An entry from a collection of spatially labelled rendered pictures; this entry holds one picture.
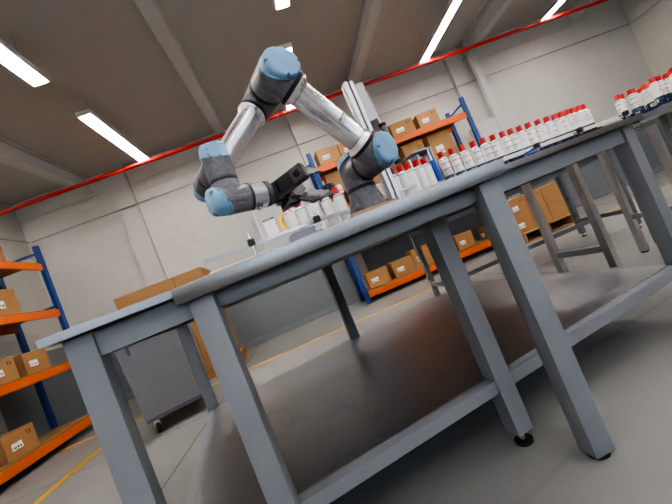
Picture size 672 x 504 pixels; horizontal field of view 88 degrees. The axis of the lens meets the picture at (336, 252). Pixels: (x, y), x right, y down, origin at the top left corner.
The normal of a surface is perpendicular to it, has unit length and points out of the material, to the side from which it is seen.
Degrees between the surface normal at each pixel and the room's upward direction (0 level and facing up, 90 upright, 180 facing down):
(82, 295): 90
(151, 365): 93
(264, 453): 90
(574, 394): 90
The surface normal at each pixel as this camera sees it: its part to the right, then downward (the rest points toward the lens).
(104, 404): 0.27, -0.14
